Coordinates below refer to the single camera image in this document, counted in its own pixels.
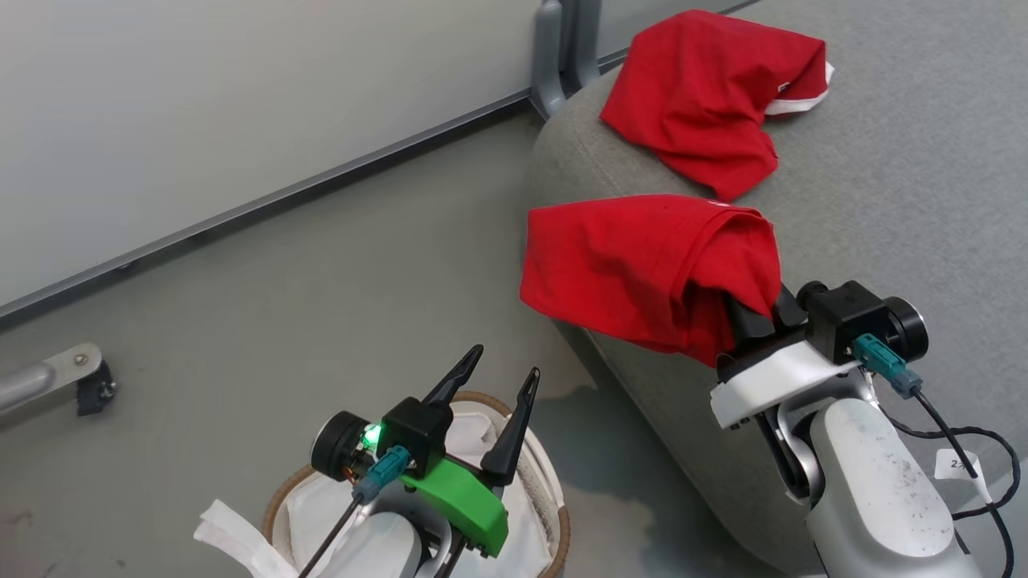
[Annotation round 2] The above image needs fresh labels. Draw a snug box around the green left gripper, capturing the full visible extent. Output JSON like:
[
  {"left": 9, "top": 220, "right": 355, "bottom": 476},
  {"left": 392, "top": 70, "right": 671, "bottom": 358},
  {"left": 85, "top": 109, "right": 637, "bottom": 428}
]
[{"left": 400, "top": 344, "right": 541, "bottom": 560}]

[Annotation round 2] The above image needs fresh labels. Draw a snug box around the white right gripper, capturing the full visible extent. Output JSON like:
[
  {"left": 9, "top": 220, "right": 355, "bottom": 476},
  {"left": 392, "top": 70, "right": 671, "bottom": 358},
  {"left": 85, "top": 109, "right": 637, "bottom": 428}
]
[{"left": 710, "top": 285, "right": 862, "bottom": 430}]

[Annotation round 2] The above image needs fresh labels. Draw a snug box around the plain red garment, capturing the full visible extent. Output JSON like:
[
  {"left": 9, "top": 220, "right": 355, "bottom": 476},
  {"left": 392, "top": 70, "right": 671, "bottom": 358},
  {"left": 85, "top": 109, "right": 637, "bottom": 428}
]
[{"left": 519, "top": 193, "right": 783, "bottom": 369}]

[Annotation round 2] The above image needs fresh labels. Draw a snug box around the red garment with white trim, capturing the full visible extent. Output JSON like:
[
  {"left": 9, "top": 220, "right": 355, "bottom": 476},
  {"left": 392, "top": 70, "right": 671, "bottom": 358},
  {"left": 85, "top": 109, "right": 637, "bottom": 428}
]
[{"left": 599, "top": 9, "right": 835, "bottom": 202}]

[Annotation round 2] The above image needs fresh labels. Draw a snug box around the grey fabric sofa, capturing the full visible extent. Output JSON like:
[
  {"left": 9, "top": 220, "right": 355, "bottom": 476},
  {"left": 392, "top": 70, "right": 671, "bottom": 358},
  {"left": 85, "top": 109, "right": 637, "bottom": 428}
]
[{"left": 525, "top": 0, "right": 1028, "bottom": 578}]

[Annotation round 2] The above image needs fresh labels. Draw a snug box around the brown woven laundry basket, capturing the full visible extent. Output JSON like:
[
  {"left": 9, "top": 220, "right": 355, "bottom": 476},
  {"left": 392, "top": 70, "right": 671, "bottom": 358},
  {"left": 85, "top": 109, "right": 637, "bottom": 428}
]
[{"left": 263, "top": 390, "right": 572, "bottom": 578}]

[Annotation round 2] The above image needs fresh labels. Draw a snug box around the black caster wheel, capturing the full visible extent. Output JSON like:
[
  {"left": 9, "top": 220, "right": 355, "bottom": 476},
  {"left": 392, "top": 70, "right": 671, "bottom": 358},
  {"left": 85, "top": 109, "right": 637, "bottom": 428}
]
[{"left": 76, "top": 361, "right": 118, "bottom": 417}]

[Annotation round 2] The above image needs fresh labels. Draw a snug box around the grey metal partition foot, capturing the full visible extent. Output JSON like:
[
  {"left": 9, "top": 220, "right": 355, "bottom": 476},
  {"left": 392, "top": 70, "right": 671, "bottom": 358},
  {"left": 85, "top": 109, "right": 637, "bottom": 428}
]
[{"left": 0, "top": 343, "right": 104, "bottom": 415}]

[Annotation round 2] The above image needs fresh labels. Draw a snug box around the teal left cable connector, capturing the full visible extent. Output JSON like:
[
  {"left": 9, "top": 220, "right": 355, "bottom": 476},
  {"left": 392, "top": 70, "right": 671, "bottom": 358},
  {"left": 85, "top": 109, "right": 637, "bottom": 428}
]
[{"left": 352, "top": 446, "right": 412, "bottom": 505}]

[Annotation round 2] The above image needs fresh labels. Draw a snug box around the teal cable connector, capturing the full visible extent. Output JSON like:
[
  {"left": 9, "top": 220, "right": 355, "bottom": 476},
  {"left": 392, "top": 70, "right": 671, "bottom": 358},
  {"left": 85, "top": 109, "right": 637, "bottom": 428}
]
[
  {"left": 851, "top": 334, "right": 924, "bottom": 400},
  {"left": 352, "top": 446, "right": 412, "bottom": 505}
]

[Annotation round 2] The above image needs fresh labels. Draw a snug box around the teal right cable connector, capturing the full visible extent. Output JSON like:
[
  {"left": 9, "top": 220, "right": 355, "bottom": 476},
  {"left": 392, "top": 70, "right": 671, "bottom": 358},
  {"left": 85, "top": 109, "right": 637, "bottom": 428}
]
[{"left": 851, "top": 334, "right": 924, "bottom": 400}]

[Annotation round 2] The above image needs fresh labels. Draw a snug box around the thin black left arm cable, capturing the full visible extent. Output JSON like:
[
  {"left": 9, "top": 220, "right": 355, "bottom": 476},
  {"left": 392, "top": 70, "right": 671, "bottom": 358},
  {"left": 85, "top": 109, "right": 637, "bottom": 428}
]
[{"left": 297, "top": 494, "right": 364, "bottom": 578}]

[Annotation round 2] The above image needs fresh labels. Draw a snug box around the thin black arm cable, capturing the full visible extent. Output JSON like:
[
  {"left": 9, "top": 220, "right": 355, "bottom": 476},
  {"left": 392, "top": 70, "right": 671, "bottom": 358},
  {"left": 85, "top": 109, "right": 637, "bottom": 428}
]
[
  {"left": 883, "top": 389, "right": 1022, "bottom": 578},
  {"left": 297, "top": 494, "right": 364, "bottom": 578}
]

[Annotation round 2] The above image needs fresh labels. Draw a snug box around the white paper cable tag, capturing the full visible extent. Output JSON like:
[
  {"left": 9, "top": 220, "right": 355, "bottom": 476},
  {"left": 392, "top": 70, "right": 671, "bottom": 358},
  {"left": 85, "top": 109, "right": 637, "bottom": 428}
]
[{"left": 934, "top": 448, "right": 985, "bottom": 484}]

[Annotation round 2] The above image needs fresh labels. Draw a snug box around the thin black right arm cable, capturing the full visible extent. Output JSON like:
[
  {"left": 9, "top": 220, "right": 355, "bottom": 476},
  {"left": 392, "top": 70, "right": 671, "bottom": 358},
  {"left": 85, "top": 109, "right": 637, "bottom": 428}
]
[{"left": 883, "top": 389, "right": 1022, "bottom": 578}]

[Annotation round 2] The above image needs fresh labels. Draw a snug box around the grey partition bottom rail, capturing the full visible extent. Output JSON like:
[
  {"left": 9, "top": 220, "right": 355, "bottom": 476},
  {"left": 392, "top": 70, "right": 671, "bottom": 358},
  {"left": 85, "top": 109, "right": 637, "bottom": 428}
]
[{"left": 0, "top": 87, "right": 537, "bottom": 324}]

